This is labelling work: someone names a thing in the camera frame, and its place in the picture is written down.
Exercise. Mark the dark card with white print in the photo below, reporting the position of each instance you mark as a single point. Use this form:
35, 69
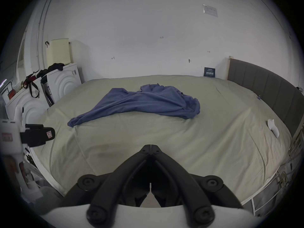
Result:
209, 72

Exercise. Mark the grey padded headboard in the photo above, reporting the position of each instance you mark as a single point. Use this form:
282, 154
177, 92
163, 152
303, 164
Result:
268, 85

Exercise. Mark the dark blue shirt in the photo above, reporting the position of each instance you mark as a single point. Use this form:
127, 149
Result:
147, 101

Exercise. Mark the black cloth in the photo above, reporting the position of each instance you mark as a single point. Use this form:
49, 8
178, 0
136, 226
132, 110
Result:
53, 68

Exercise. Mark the white hand controller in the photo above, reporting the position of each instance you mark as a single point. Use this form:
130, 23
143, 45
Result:
273, 127

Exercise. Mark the white washing machine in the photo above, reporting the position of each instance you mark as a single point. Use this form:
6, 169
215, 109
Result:
64, 83
26, 108

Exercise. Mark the cream perforated cushion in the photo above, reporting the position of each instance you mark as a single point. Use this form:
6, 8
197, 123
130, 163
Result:
58, 52

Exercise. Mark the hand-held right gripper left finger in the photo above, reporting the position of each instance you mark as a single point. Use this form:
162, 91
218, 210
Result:
106, 189

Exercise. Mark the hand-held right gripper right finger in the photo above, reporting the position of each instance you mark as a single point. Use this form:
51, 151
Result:
194, 189

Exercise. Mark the white paper sheet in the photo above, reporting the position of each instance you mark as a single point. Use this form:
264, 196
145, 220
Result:
210, 10

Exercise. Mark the red and black bag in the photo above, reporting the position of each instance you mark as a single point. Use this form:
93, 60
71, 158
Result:
32, 83

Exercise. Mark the bed with beige sheet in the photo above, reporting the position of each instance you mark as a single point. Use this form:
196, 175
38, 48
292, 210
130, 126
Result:
171, 136

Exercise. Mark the person's left hand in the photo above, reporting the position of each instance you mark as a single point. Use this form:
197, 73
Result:
10, 166

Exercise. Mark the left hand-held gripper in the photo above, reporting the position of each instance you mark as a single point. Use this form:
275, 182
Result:
10, 139

